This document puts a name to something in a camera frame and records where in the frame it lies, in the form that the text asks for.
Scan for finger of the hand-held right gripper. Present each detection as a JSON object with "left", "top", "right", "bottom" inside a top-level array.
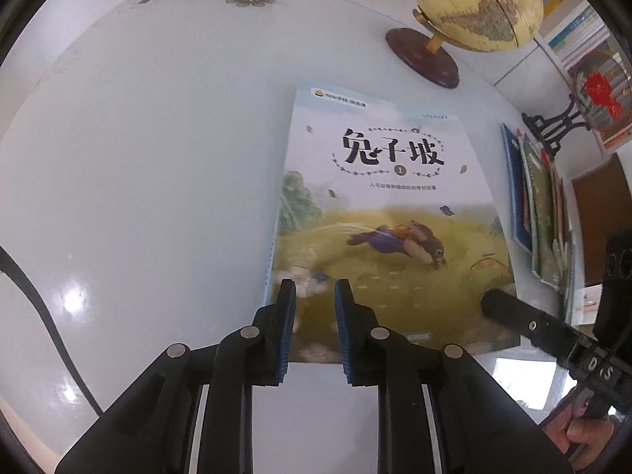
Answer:
[{"left": 480, "top": 288, "right": 601, "bottom": 371}]

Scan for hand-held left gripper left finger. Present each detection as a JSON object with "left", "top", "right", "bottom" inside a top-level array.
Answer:
[{"left": 54, "top": 279, "right": 297, "bottom": 474}]

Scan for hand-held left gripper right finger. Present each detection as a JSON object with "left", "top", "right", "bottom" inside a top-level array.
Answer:
[{"left": 334, "top": 279, "right": 574, "bottom": 474}]

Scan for stack of green books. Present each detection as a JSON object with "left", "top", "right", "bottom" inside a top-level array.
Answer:
[{"left": 516, "top": 131, "right": 578, "bottom": 327}]

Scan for rabbit cover picture book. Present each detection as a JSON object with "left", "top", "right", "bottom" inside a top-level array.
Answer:
[{"left": 264, "top": 76, "right": 521, "bottom": 363}]

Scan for rows of shelved books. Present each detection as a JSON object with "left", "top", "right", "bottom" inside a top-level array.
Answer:
[{"left": 523, "top": 0, "right": 632, "bottom": 149}]

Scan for person's right hand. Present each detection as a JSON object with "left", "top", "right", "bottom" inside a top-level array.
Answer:
[{"left": 540, "top": 389, "right": 615, "bottom": 472}]

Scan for brown wooden panel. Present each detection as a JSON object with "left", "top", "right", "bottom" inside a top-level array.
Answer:
[{"left": 572, "top": 154, "right": 632, "bottom": 287}]

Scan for blue cover book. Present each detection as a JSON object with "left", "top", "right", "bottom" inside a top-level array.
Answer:
[{"left": 500, "top": 122, "right": 536, "bottom": 254}]

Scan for round red flower fan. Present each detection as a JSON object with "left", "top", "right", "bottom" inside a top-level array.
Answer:
[{"left": 568, "top": 49, "right": 632, "bottom": 132}]

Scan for yellow desk globe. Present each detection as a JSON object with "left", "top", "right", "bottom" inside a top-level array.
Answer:
[{"left": 385, "top": 0, "right": 544, "bottom": 90}]

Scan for black cable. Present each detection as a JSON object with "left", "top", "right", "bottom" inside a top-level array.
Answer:
[{"left": 0, "top": 244, "right": 107, "bottom": 418}]

